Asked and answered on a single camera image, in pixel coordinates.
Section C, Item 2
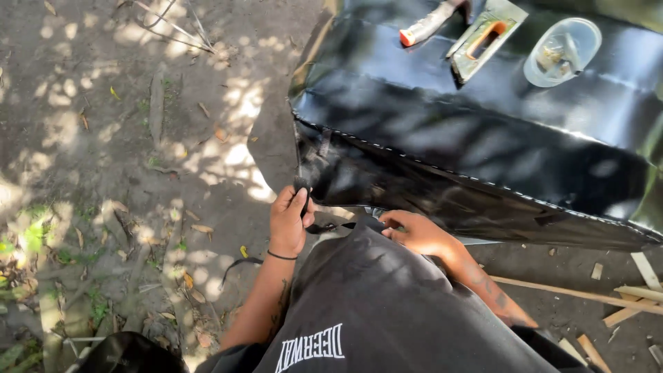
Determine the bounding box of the person's left hand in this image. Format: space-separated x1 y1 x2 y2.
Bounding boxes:
268 185 316 258

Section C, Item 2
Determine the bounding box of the person's right hand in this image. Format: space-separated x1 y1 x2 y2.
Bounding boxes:
378 210 460 260

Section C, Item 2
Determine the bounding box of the black webbing strap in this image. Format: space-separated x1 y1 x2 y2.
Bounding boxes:
292 176 358 235

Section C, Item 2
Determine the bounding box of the person's black shirt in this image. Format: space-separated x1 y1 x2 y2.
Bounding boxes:
194 215 596 373

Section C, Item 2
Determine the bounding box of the black leather upholstered seat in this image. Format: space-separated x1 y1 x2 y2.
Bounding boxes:
288 0 663 254

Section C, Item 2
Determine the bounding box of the long thin wooden stick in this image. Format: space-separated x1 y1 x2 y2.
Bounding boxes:
489 275 663 316

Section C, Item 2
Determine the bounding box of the short wooden offcut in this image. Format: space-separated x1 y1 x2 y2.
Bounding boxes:
576 334 613 373
602 298 660 328
557 337 589 368

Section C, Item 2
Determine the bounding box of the pile of metal tacks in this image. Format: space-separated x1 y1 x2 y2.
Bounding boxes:
536 44 566 71

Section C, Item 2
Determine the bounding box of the clear plastic container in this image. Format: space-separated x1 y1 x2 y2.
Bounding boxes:
522 17 604 88

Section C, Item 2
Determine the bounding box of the pale wooden stick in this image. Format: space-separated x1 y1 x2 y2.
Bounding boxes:
613 285 663 304

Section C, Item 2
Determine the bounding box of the white wooden strip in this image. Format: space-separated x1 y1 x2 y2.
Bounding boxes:
630 252 663 292

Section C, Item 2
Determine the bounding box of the dry branch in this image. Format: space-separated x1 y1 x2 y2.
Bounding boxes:
129 0 219 56

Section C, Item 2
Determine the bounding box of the black shiny rounded object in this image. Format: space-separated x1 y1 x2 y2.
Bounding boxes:
77 332 190 373

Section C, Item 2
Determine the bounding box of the metal tool with orange handle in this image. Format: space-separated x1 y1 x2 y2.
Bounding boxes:
446 0 529 85

